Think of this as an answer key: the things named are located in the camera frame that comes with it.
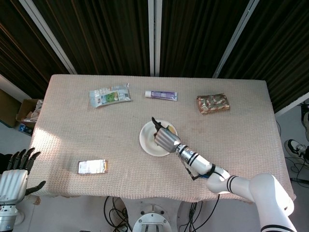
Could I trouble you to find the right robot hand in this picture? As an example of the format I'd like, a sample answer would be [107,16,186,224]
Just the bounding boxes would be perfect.
[151,116,182,154]

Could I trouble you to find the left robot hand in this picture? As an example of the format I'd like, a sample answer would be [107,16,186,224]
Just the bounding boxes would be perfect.
[0,148,46,206]

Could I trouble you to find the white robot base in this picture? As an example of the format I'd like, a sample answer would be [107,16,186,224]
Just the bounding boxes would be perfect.
[122,198,185,232]

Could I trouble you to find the white round plate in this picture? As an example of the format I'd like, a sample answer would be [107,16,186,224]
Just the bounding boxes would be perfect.
[139,119,179,157]

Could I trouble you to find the white purple toothpaste tube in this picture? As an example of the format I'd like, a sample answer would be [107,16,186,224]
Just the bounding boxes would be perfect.
[144,90,179,102]

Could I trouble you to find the brown patterned snack packet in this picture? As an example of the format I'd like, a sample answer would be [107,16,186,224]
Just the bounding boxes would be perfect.
[196,93,230,115]

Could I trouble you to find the cardboard box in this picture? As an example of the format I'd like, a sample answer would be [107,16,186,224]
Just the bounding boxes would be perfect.
[15,98,44,132]

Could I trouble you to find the beige woven tablecloth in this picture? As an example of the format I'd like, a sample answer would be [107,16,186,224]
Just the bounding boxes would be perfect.
[25,73,297,203]

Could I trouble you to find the white green wipes packet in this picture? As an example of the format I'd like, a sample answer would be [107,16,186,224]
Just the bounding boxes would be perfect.
[89,83,133,109]

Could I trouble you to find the silver brown flat packet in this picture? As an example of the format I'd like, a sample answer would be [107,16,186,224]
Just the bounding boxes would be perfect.
[77,159,109,175]

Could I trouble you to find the black white sneaker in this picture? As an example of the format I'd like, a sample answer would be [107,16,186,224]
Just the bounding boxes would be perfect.
[284,139,308,158]

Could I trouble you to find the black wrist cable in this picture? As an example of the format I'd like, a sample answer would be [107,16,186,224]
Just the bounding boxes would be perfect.
[176,147,201,181]

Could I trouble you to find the black floor cables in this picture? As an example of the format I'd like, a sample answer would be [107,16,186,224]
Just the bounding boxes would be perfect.
[103,196,133,232]

